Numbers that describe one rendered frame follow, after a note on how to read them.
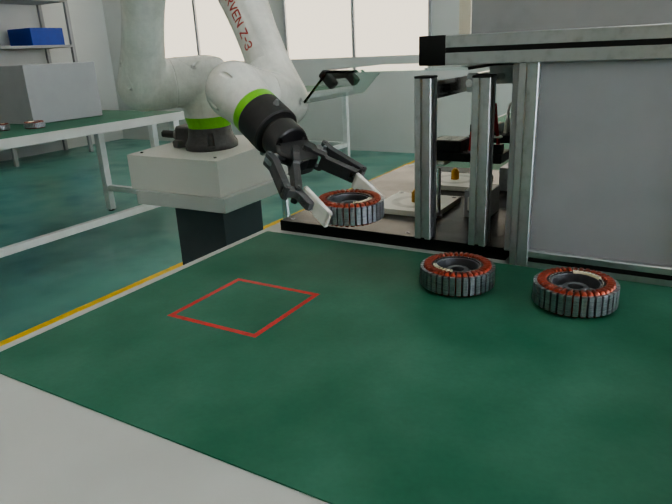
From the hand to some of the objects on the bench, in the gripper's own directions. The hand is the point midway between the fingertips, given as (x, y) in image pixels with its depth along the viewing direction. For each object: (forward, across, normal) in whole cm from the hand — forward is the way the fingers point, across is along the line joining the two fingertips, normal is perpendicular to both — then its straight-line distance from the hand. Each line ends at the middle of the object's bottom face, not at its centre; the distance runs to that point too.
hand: (348, 204), depth 98 cm
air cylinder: (+6, -36, -7) cm, 37 cm away
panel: (+12, -51, -4) cm, 52 cm away
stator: (+21, -5, 0) cm, 22 cm away
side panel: (+33, -24, +6) cm, 41 cm away
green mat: (+27, +12, +3) cm, 30 cm away
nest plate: (-6, -32, -14) cm, 35 cm away
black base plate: (-7, -44, -17) cm, 48 cm away
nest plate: (-12, -55, -18) cm, 59 cm away
